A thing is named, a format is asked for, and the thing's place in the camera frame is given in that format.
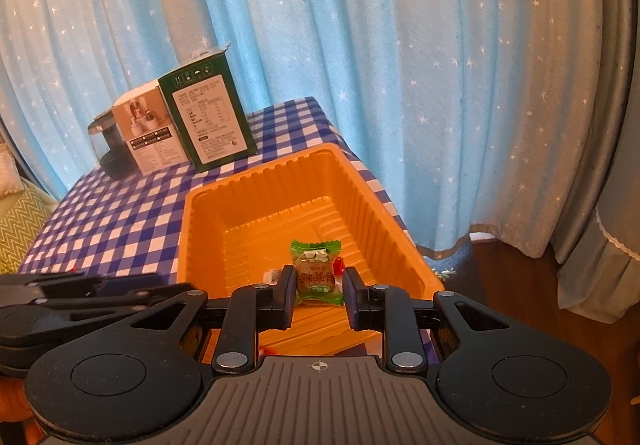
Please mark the small red twisted candy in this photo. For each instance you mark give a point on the small red twisted candy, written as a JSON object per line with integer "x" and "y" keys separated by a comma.
{"x": 339, "y": 266}

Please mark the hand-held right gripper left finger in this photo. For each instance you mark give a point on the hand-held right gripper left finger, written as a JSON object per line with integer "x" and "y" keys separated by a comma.
{"x": 289, "y": 292}

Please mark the white carton box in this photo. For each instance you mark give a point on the white carton box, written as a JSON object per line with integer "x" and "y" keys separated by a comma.
{"x": 150, "y": 135}

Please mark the dark glass jar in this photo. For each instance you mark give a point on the dark glass jar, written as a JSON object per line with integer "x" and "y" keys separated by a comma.
{"x": 107, "y": 150}

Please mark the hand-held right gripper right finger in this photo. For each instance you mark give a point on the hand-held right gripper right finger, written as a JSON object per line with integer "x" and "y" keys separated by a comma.
{"x": 351, "y": 297}

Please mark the green carton box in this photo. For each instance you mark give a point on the green carton box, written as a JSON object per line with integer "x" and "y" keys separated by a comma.
{"x": 215, "y": 125}

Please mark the grey curtain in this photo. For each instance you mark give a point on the grey curtain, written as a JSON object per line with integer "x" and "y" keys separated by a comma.
{"x": 615, "y": 125}

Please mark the blue white checkered tablecloth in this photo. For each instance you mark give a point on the blue white checkered tablecloth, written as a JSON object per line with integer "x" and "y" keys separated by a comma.
{"x": 110, "y": 225}

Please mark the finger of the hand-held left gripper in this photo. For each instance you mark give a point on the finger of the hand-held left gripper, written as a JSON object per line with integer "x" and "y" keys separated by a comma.
{"x": 50, "y": 281}
{"x": 125, "y": 301}

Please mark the green candy packet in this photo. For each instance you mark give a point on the green candy packet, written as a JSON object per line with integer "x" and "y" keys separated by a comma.
{"x": 315, "y": 275}

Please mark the orange plastic tray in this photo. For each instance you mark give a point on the orange plastic tray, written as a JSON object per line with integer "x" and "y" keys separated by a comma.
{"x": 280, "y": 205}

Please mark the blue star curtain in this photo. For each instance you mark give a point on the blue star curtain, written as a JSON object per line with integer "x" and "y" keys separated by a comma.
{"x": 400, "y": 50}

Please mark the green chevron cushion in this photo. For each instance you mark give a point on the green chevron cushion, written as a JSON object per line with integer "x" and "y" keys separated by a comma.
{"x": 25, "y": 220}

